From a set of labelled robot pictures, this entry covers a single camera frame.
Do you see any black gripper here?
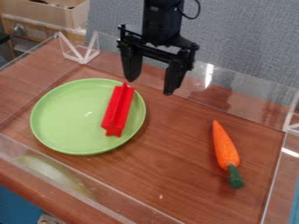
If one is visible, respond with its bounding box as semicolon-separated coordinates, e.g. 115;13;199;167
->
116;24;200;95

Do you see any orange toy carrot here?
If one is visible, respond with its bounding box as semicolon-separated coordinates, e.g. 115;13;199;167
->
212;120;244;189

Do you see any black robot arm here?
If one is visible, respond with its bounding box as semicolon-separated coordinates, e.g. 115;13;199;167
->
116;0;201;95

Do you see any red plastic block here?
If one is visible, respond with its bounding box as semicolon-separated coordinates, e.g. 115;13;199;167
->
100;83;135;137

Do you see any green plate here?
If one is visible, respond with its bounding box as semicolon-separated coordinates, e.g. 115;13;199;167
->
31;78;145;156

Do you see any cardboard box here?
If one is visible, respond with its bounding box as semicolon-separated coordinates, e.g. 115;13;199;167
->
0;0;89;29

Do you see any wooden cabinet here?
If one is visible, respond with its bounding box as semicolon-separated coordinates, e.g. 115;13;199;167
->
1;14;87;43

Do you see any black cable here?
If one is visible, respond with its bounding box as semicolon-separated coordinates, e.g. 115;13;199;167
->
180;0;201;20

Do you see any clear acrylic enclosure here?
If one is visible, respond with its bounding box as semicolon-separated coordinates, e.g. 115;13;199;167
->
0;38;299;224

